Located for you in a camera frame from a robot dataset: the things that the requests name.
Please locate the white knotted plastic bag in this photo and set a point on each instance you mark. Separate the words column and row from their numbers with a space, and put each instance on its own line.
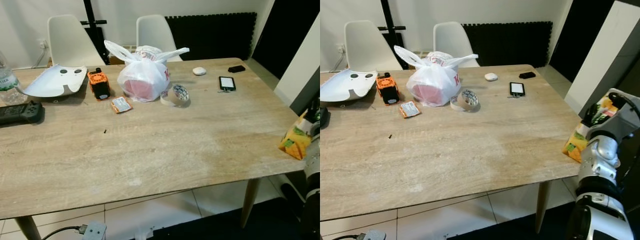
column 435, row 82
column 145, row 75

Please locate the white plastic shell cover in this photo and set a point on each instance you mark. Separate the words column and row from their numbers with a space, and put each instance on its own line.
column 345, row 87
column 50, row 82

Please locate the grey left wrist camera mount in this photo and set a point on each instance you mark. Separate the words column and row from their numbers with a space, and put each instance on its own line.
column 376, row 235
column 95, row 231

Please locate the orange black battery pack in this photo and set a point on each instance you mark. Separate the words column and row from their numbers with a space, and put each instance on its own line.
column 99, row 85
column 387, row 90

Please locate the black device with white screen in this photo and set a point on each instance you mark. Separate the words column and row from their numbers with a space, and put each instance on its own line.
column 517, row 89
column 227, row 83

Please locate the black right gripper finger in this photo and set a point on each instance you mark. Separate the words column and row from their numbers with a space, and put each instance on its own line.
column 312, row 117
column 595, row 117

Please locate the black metal stand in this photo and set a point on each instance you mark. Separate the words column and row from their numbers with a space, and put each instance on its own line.
column 90, row 15
column 387, row 15

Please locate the yellow green juice carton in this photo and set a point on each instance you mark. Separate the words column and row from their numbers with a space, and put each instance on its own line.
column 292, row 142
column 575, row 145

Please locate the black foam wall panel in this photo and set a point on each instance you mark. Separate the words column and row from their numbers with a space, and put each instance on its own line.
column 210, row 35
column 505, row 42

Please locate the white plastic chair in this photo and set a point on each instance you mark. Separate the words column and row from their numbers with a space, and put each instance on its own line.
column 152, row 31
column 362, row 45
column 67, row 40
column 452, row 39

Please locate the small black flat object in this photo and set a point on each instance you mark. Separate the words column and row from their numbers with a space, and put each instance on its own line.
column 527, row 75
column 236, row 69

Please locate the orange sachet packet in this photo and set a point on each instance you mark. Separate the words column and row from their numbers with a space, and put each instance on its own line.
column 410, row 109
column 121, row 105

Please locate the small white oval device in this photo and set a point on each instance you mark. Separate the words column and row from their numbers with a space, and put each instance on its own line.
column 491, row 76
column 199, row 71

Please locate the black handheld controller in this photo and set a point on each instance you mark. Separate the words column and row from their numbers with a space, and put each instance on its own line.
column 20, row 112

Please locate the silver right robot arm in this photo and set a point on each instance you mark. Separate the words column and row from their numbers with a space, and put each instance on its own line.
column 312, row 160
column 600, row 160

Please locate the wooden table leg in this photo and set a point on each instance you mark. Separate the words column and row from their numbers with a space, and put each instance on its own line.
column 543, row 205
column 29, row 229
column 249, row 202

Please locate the beige tape roll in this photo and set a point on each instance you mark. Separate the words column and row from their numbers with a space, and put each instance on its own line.
column 456, row 104
column 167, row 99

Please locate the white wall socket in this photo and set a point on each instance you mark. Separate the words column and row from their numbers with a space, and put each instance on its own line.
column 43, row 44
column 341, row 48

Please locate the clear water bottle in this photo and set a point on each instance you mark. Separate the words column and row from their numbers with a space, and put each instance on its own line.
column 6, row 80

